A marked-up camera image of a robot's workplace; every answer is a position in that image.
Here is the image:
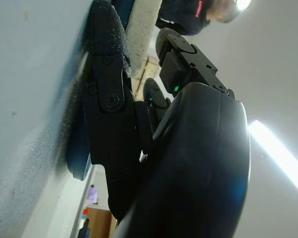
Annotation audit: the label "light wooden crates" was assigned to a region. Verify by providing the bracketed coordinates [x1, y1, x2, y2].
[133, 56, 162, 100]

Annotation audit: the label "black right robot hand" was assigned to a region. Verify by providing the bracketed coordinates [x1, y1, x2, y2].
[81, 0, 252, 238]

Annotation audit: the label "ceiling light strip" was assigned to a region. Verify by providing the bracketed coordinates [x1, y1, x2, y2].
[247, 119, 298, 202]

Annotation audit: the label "standing person in black clothes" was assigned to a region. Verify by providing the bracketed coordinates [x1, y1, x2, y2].
[155, 0, 240, 36]

